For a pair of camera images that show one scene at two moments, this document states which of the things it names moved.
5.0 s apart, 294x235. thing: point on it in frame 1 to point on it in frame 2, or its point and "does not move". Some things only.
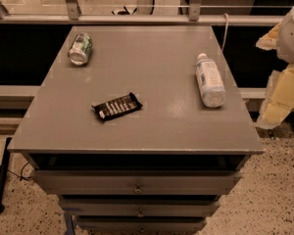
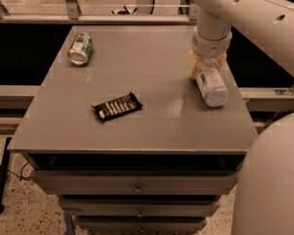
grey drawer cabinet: [157, 170] does not move
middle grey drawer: [138, 208] does not move
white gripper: [292, 38] to [208, 48]
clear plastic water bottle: [211, 81] does not move
